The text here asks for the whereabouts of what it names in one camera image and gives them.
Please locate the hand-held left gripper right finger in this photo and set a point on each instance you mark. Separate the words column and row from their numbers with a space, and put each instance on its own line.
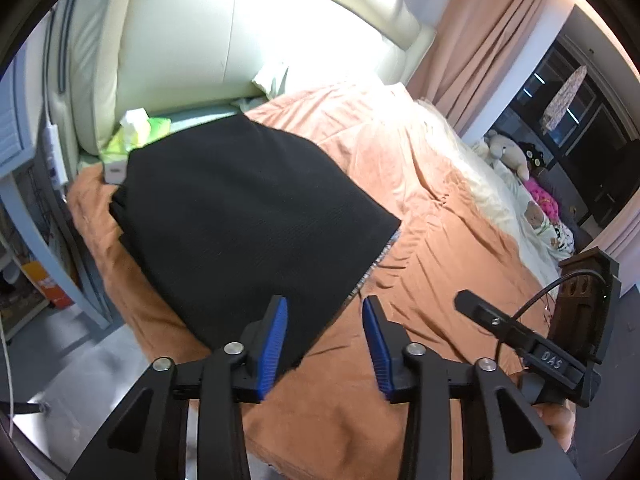
column 378, row 350

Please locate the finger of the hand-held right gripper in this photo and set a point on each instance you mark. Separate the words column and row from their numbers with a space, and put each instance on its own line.
column 485, row 315

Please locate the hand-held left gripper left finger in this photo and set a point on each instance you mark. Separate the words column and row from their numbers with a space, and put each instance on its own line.
column 272, row 350

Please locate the black pants with white print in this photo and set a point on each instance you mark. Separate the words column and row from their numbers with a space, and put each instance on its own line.
column 250, row 220

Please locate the black folded pants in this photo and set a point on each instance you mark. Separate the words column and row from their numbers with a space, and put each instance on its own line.
column 117, row 217

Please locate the person's right hand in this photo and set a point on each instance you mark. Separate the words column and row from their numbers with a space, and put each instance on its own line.
column 560, row 422

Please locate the orange blanket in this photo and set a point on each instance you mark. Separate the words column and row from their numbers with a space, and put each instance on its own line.
column 450, row 240

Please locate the pink curtain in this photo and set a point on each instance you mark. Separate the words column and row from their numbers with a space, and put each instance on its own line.
column 480, row 50
column 625, row 230

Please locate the bear print blanket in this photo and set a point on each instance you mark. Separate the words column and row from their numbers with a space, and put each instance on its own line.
column 542, row 222

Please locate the pink plush toy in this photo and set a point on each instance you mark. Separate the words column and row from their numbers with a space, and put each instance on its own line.
column 542, row 202

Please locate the cream duvet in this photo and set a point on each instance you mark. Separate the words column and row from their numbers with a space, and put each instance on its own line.
column 480, row 180

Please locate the beige plush toy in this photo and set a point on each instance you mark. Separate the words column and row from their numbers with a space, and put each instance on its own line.
column 507, row 152

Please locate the black plush toy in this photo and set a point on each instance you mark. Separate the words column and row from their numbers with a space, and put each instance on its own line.
column 532, row 156

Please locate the dark window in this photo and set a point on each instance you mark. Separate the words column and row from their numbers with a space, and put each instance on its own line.
column 575, row 150

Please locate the floral hanging garment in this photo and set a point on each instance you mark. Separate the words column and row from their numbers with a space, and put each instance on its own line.
column 562, row 97

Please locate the orange box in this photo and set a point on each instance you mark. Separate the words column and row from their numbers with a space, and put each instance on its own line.
column 52, row 285

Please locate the small white box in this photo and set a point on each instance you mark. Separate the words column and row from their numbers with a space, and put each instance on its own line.
column 115, row 172

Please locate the green tissue pack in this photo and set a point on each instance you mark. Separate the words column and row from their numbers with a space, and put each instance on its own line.
column 150, row 127

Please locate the pale green pillow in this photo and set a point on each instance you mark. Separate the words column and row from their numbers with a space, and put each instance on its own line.
column 270, row 80

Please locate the white power strip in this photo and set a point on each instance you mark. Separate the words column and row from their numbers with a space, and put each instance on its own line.
column 55, row 155

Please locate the cream padded headboard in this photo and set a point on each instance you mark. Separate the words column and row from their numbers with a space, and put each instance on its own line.
column 200, row 35

